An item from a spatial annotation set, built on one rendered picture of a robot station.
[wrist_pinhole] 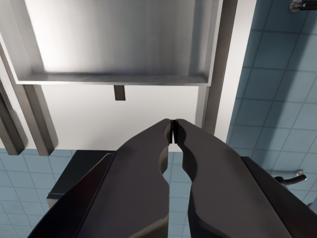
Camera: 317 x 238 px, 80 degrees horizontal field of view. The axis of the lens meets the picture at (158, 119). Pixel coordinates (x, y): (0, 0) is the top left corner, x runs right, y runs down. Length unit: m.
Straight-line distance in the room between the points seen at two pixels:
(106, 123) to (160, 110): 0.10
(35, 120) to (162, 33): 0.24
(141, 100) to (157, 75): 0.05
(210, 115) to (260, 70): 1.05
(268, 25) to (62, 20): 1.12
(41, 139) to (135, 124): 0.16
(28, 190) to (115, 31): 2.02
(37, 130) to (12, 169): 1.71
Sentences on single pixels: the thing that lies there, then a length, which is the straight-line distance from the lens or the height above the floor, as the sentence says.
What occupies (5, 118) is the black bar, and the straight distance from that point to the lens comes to 0.40.
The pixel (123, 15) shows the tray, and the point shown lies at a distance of 0.28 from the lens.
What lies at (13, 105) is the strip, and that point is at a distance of 0.39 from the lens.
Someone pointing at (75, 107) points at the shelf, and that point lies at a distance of 0.34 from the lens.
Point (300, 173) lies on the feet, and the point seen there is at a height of 0.01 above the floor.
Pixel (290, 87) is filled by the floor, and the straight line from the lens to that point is 1.46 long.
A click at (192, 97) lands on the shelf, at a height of 0.88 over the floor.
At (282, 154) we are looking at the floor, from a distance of 1.75.
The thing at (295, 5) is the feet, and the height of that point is 0.02.
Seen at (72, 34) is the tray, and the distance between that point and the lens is 0.30.
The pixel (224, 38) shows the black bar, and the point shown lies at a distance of 0.27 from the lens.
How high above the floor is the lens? 1.16
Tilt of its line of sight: 60 degrees down
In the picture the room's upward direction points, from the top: 177 degrees counter-clockwise
